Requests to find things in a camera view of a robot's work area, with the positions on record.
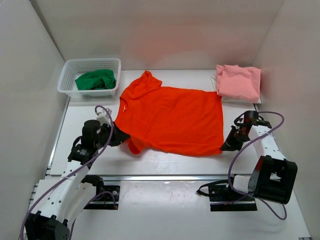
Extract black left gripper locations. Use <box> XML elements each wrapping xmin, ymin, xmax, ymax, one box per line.
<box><xmin>96</xmin><ymin>119</ymin><xmax>131</xmax><ymax>146</ymax></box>

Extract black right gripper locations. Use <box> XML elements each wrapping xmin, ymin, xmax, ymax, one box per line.
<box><xmin>219</xmin><ymin>125</ymin><xmax>251</xmax><ymax>152</ymax></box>

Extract orange t shirt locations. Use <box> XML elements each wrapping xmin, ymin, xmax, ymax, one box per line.
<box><xmin>115</xmin><ymin>70</ymin><xmax>224</xmax><ymax>157</ymax></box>

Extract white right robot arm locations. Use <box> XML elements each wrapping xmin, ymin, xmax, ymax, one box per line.
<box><xmin>220</xmin><ymin>110</ymin><xmax>298</xmax><ymax>205</ymax></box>

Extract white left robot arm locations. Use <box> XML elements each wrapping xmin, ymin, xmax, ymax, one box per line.
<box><xmin>21</xmin><ymin>120</ymin><xmax>130</xmax><ymax>240</ymax></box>

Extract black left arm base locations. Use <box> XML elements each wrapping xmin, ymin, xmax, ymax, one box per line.
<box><xmin>81</xmin><ymin>175</ymin><xmax>121</xmax><ymax>210</ymax></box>

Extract green t shirt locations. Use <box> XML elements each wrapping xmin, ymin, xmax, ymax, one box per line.
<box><xmin>75</xmin><ymin>69</ymin><xmax>117</xmax><ymax>91</ymax></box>

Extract folded pink t shirt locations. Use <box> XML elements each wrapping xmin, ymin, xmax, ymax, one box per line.
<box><xmin>215</xmin><ymin>64</ymin><xmax>262</xmax><ymax>104</ymax></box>

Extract white plastic basket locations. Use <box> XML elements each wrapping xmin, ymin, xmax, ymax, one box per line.
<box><xmin>57</xmin><ymin>58</ymin><xmax>122</xmax><ymax>98</ymax></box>

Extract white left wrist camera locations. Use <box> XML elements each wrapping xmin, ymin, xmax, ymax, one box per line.
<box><xmin>96</xmin><ymin>108</ymin><xmax>112</xmax><ymax>126</ymax></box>

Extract aluminium table rail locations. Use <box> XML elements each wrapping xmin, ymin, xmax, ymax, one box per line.
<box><xmin>44</xmin><ymin>174</ymin><xmax>283</xmax><ymax>182</ymax></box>

